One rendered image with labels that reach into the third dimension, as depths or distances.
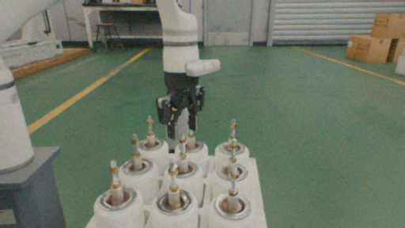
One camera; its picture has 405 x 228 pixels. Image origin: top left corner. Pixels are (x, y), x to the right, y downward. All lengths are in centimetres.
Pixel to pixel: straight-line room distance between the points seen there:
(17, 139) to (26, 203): 14
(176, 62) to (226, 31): 496
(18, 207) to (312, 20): 557
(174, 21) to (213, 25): 493
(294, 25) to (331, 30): 76
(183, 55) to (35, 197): 44
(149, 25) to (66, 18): 158
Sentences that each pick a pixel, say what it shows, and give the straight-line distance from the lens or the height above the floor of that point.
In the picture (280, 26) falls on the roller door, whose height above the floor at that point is 38.
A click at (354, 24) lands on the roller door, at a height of 40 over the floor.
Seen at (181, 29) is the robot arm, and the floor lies 58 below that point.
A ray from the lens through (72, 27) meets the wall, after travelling 598.
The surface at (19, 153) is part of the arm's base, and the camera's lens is 67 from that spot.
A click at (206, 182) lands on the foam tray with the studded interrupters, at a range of 73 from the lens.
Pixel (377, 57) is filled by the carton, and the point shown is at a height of 7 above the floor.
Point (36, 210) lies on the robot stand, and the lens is 71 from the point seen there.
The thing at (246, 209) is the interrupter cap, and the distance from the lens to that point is 54.
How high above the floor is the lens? 61
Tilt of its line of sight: 21 degrees down
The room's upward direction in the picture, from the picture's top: straight up
